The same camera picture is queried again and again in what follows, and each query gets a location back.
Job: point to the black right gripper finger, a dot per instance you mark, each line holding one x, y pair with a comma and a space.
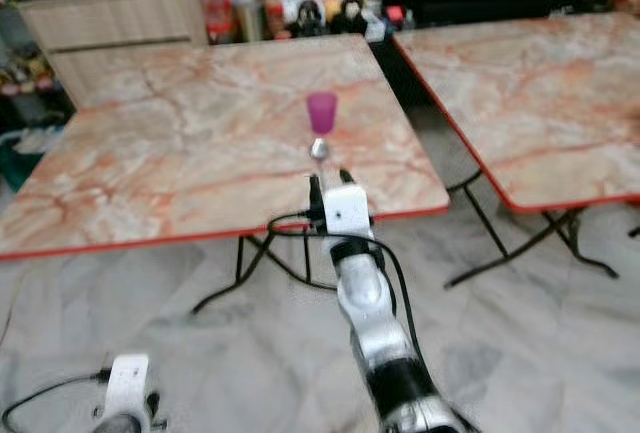
316, 195
346, 179

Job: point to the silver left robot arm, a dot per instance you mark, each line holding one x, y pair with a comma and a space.
125, 426

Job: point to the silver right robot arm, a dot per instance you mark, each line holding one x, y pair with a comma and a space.
365, 298

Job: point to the steel spoon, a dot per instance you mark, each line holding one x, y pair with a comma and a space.
319, 150

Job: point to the purple plastic cup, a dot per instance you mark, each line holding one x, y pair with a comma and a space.
321, 113

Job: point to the black plush figure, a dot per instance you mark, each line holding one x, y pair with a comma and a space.
306, 19
350, 16

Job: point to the small red box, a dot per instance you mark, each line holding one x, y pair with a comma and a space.
394, 15

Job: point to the yellow plush figure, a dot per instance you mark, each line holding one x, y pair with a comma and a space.
330, 7

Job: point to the small red jar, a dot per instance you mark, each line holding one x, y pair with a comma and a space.
273, 20

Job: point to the stainless steel tumbler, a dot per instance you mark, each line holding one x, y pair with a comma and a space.
250, 20

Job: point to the light wooden drawer cabinet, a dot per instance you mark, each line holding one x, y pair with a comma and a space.
120, 33

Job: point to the green plastic bin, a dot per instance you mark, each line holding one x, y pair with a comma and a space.
20, 163

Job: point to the glass display shelf with toys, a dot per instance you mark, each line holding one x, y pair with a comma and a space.
22, 68

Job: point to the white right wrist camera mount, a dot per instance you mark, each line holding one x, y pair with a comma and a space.
347, 211

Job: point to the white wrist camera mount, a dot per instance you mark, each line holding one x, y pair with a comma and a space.
129, 383
347, 211

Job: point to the black folding table leg frame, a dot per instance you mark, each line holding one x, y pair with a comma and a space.
495, 253
240, 273

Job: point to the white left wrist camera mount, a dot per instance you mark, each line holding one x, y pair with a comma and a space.
129, 383

